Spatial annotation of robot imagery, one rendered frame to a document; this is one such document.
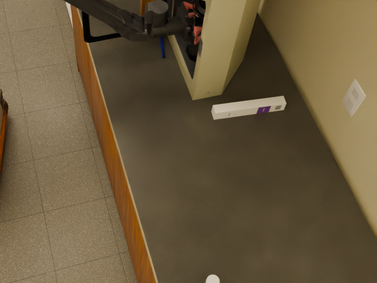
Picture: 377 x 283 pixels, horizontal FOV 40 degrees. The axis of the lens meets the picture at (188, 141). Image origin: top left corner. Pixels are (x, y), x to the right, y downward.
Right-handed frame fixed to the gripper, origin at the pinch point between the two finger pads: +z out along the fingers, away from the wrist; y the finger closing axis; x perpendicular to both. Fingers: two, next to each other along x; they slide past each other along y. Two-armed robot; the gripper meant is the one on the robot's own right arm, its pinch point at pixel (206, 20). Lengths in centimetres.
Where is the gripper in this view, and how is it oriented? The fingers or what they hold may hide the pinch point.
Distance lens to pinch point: 179.4
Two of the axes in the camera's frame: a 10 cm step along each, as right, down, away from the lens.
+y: -3.1, -8.2, 4.8
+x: -1.0, 5.3, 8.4
